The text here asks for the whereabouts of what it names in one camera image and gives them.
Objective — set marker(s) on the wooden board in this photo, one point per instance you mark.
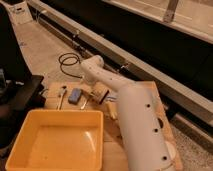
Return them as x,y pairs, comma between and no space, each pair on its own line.
114,158

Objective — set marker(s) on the blue cloth piece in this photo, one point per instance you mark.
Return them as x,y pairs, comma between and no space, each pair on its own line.
111,98

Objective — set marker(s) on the white plastic cup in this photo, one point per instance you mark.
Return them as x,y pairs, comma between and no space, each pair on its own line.
171,150

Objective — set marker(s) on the brown wooden brush block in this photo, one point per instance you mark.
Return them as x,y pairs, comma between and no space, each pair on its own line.
100,95

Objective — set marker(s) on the black side table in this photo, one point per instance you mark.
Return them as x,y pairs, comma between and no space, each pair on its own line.
14,111

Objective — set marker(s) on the blue sponge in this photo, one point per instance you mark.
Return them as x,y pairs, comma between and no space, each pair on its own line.
75,96

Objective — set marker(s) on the yellow plastic bin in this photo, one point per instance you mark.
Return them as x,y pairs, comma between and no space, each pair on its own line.
58,140

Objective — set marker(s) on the white floor box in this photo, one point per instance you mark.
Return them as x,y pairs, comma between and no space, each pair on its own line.
20,13

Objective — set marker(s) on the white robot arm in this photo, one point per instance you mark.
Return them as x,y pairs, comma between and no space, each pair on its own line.
143,139

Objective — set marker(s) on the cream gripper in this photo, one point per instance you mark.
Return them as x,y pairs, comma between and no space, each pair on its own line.
97,86

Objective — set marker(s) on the metal fork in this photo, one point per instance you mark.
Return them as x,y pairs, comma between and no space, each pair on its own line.
84,104

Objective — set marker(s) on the yellow corn piece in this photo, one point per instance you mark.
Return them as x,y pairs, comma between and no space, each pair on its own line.
112,110

